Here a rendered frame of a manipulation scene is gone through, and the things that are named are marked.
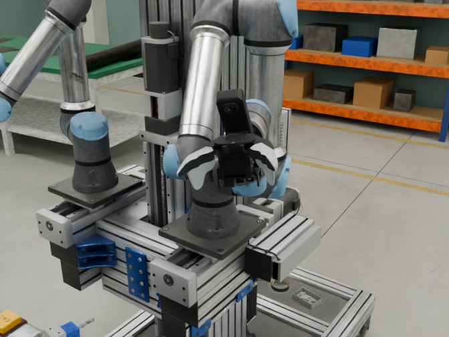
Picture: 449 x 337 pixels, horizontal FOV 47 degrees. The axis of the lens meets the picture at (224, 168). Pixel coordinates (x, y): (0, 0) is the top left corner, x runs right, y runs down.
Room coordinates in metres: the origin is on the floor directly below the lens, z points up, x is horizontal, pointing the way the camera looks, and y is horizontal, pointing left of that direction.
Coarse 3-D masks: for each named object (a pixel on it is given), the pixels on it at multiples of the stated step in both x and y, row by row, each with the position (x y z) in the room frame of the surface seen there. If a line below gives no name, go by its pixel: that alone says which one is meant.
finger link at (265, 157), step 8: (256, 144) 0.78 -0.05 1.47; (264, 144) 0.78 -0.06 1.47; (256, 152) 0.75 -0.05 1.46; (264, 152) 0.74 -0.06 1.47; (272, 152) 0.74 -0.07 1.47; (256, 160) 0.78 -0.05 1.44; (264, 160) 0.73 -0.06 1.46; (272, 160) 0.71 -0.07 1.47; (264, 168) 0.76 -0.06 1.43; (272, 168) 0.70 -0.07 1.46; (272, 176) 0.73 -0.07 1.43; (272, 184) 0.74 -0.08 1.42
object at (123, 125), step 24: (0, 48) 4.99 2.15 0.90; (96, 48) 5.00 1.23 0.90; (120, 48) 4.40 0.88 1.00; (48, 72) 4.10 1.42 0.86; (96, 72) 3.93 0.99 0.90; (120, 72) 4.18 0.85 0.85; (24, 96) 5.62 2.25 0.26; (96, 96) 3.95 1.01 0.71; (24, 120) 4.73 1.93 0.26; (48, 120) 4.73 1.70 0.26; (120, 120) 4.73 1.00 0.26; (144, 120) 4.73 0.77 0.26; (72, 144) 4.10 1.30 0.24
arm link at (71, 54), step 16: (48, 0) 1.64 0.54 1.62; (80, 32) 1.68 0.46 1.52; (64, 48) 1.65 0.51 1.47; (80, 48) 1.67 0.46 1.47; (64, 64) 1.65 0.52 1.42; (80, 64) 1.67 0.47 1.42; (64, 80) 1.66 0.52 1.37; (80, 80) 1.66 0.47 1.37; (64, 96) 1.67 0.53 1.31; (80, 96) 1.66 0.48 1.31; (64, 112) 1.65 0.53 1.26; (80, 112) 1.64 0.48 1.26; (64, 128) 1.65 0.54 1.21
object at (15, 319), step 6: (6, 312) 1.15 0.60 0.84; (12, 312) 1.15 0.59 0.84; (0, 318) 1.13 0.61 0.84; (6, 318) 1.13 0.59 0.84; (12, 318) 1.13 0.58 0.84; (18, 318) 1.13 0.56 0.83; (0, 324) 1.10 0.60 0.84; (6, 324) 1.10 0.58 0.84; (12, 324) 1.11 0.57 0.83; (0, 330) 1.09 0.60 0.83; (6, 330) 1.09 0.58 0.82
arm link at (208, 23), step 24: (216, 0) 1.23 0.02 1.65; (192, 24) 1.23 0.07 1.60; (216, 24) 1.20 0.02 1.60; (192, 48) 1.19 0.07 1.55; (216, 48) 1.18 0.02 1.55; (192, 72) 1.14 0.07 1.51; (216, 72) 1.14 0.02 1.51; (192, 96) 1.09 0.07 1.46; (192, 120) 1.05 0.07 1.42; (192, 144) 1.01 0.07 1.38; (168, 168) 0.99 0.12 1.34
